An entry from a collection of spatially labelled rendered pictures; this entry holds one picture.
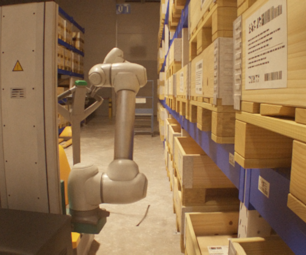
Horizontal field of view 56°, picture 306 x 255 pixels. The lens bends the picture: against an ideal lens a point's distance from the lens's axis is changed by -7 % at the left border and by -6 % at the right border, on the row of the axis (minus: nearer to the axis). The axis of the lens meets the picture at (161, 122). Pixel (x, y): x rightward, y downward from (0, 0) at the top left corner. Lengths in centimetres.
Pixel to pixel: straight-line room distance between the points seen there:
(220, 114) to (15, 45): 94
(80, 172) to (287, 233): 105
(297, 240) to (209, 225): 136
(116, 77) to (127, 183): 56
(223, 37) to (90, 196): 94
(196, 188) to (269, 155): 131
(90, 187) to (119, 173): 15
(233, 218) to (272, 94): 149
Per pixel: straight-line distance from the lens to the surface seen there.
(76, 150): 223
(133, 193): 144
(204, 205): 200
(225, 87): 97
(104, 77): 164
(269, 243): 87
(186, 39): 274
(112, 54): 223
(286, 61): 46
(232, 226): 197
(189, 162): 190
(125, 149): 150
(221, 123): 97
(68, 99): 214
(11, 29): 147
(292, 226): 62
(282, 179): 65
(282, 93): 47
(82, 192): 148
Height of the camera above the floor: 134
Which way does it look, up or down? 6 degrees down
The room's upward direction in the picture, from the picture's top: straight up
